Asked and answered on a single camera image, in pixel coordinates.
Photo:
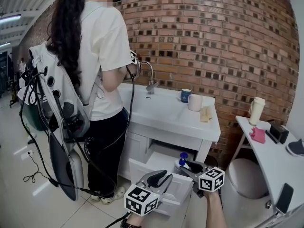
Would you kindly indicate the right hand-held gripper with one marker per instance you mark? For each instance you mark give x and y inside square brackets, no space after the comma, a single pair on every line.
[211,179]

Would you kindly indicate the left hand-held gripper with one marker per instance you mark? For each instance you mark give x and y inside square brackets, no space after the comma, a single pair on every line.
[140,199]

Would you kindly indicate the blue-capped bottle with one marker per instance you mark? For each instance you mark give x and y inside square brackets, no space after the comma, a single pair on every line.
[182,159]

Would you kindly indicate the white drawer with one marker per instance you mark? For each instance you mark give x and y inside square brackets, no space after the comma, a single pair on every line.
[142,168]

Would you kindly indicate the person's left forearm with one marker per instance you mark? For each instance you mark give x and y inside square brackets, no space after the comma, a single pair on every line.
[136,222]

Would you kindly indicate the person's right forearm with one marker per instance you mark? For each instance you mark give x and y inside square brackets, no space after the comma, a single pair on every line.
[215,210]

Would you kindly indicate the white round bin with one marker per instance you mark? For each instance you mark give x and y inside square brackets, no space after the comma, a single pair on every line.
[242,182]

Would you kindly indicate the white vanity cabinet with sink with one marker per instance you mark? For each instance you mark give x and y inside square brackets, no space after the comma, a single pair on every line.
[171,117]

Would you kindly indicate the white cup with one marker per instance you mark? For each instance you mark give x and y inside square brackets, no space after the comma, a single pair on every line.
[195,103]

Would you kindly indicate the white curved table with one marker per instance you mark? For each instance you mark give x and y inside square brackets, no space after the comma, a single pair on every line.
[266,165]

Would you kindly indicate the blue mug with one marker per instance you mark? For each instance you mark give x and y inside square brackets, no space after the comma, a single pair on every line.
[184,96]

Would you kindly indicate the pink cloth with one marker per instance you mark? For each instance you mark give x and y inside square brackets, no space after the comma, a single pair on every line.
[258,135]

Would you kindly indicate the cream tumbler with lid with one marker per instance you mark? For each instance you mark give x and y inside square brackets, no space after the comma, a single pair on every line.
[256,110]

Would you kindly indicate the black box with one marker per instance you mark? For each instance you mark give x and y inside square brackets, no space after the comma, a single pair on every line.
[279,133]

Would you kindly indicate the chrome faucet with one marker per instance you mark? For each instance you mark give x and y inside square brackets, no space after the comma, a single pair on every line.
[152,84]

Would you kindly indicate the black phone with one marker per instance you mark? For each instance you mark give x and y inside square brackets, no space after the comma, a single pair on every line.
[285,198]

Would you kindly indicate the dark grey shoe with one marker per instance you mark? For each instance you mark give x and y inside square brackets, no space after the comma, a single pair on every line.
[296,148]

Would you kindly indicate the white power strip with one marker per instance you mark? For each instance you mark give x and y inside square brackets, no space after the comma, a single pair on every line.
[28,155]

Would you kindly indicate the green bin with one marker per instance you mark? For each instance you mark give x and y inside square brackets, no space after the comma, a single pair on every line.
[33,117]

